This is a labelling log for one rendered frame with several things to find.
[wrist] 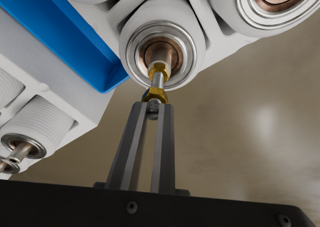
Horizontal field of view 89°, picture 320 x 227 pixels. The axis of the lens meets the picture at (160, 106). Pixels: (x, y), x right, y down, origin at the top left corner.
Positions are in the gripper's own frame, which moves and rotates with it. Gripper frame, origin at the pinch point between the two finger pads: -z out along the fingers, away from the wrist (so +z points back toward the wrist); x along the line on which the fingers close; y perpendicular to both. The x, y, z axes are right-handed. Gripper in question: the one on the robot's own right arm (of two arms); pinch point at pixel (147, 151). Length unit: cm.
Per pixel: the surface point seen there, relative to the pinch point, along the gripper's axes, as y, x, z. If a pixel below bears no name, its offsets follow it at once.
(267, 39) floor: 4.4, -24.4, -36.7
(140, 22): -3.4, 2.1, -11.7
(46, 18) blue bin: 1.8, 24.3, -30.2
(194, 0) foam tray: -4.6, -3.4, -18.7
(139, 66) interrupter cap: 0.9, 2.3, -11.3
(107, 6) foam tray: -2.7, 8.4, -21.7
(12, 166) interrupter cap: 26.8, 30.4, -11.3
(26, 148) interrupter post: 18.6, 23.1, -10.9
